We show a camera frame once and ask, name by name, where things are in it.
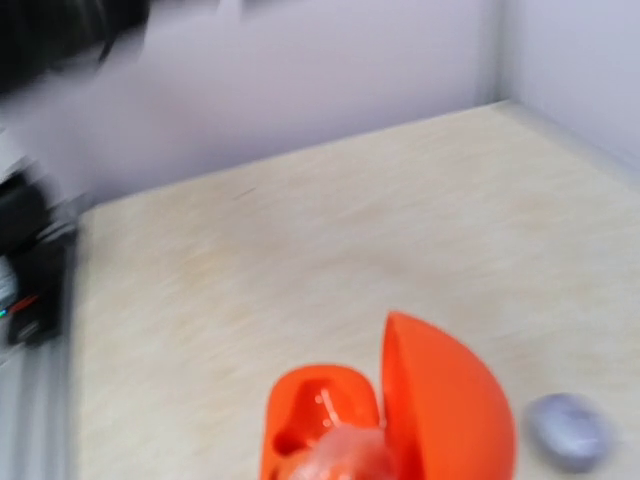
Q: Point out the red round charging case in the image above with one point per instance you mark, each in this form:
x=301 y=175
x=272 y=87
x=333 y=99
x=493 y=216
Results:
x=443 y=412

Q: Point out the purple earbud charging case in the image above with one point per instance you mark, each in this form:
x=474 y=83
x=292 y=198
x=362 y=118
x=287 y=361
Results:
x=568 y=432

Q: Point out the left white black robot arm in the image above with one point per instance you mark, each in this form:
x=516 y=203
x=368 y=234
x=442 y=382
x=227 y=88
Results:
x=38 y=39

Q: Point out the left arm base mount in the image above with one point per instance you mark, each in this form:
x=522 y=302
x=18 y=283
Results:
x=36 y=316

